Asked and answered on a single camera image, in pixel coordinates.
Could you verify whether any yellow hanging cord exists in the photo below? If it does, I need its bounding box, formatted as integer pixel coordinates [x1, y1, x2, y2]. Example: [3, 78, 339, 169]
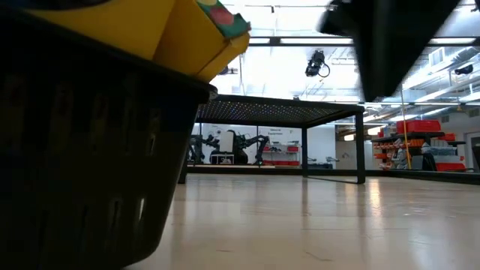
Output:
[400, 88, 413, 170]

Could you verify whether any black perforated metal shelf riser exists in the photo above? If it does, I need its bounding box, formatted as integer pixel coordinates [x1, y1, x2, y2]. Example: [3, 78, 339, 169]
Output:
[178, 94, 367, 185]

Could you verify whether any rack with red bins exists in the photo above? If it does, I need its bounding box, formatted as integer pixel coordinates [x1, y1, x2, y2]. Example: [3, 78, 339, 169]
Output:
[370, 118, 468, 173]

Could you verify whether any black robot on workbench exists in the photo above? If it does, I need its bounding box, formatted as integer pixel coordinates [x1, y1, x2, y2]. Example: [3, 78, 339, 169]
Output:
[189, 133, 222, 165]
[227, 129, 271, 166]

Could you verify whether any black ceiling camera with cable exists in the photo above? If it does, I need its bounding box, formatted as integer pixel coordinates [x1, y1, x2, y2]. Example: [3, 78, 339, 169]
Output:
[304, 49, 332, 79]

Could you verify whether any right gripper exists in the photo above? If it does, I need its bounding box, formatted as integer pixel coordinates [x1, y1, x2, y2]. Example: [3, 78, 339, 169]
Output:
[316, 0, 462, 103]

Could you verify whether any black plastic basket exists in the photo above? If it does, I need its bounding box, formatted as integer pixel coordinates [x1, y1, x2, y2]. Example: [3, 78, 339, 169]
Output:
[0, 6, 219, 270]

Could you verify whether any black light beam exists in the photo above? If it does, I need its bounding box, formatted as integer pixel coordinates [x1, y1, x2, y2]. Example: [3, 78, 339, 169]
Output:
[247, 36, 480, 48]

